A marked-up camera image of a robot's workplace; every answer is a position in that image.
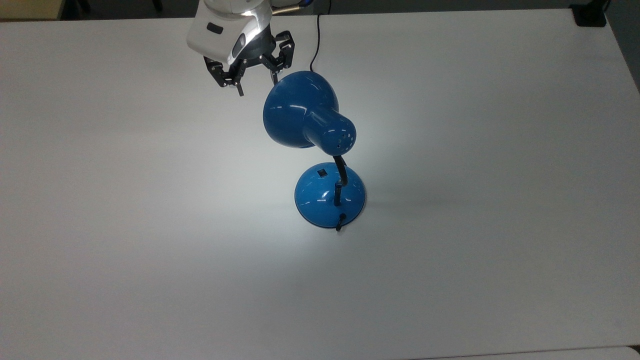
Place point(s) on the blue desk lamp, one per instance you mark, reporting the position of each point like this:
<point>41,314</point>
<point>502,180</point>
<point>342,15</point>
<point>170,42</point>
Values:
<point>310,117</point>

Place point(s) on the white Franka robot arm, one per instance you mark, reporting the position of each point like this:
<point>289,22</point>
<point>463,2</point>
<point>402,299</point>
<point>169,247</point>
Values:
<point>215,31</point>

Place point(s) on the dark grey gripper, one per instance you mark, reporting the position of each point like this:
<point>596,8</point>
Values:
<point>258,46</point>

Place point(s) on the wooden furniture panel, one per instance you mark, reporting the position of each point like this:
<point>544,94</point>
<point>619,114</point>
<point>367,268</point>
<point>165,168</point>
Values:
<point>30,9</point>

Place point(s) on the black table clamp block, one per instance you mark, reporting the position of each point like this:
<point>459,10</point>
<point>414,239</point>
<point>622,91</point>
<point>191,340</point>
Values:
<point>589,14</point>

